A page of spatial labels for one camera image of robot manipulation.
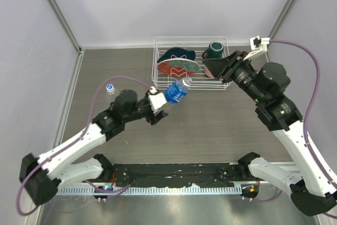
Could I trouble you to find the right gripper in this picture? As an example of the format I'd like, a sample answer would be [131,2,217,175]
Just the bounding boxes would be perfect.
[203,51,265,104]

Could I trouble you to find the blue labelled plastic bottle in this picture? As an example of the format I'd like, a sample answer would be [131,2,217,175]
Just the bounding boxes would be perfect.
[164,77,192,104]

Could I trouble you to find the white blue bottle cap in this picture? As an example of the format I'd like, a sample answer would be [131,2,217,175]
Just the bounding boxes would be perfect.
[106,84,115,93]

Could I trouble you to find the clear unlabelled plastic bottle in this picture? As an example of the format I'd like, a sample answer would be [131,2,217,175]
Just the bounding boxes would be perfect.
[106,86,118,104]

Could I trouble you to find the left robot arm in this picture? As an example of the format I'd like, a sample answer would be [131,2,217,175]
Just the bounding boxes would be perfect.
[19,87,167,206]

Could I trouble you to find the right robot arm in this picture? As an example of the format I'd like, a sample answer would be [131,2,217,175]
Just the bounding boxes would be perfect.
[203,51,336,217]

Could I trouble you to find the pink patterned bowl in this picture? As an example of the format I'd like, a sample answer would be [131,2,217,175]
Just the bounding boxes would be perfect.
[204,67,215,79]

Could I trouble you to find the dark green mug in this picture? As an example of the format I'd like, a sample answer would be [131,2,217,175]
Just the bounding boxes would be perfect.
[202,41,224,59]

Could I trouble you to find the dark blue plate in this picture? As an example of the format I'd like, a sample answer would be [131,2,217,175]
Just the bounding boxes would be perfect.
[157,47,196,64]

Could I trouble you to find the red teal plate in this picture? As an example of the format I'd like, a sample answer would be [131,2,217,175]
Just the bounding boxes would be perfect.
[157,58,200,76]

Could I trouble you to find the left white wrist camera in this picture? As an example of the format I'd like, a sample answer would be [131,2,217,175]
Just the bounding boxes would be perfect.
[148,86,167,113]

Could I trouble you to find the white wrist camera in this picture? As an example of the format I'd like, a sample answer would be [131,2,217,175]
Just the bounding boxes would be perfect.
[148,86,167,113]
[244,36,270,61]

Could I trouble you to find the white wire dish rack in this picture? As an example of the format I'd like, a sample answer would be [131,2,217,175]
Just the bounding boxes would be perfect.
[152,36,230,91]

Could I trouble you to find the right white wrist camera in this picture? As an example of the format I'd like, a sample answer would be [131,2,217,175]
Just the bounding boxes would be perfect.
[244,36,270,61]

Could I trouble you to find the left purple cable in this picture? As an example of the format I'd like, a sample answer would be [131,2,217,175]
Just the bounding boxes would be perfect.
[16,76,156,216]

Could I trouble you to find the purple cable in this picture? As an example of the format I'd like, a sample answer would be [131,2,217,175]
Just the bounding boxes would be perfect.
[250,39,337,219]
[16,76,156,216]

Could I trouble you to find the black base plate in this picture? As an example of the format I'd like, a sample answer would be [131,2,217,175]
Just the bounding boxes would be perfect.
[81,162,260,188]

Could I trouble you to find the slotted cable duct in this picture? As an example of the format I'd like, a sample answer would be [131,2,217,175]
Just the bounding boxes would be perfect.
[56,184,242,196]

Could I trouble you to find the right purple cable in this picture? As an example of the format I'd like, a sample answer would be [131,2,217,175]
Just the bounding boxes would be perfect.
[250,39,337,219]

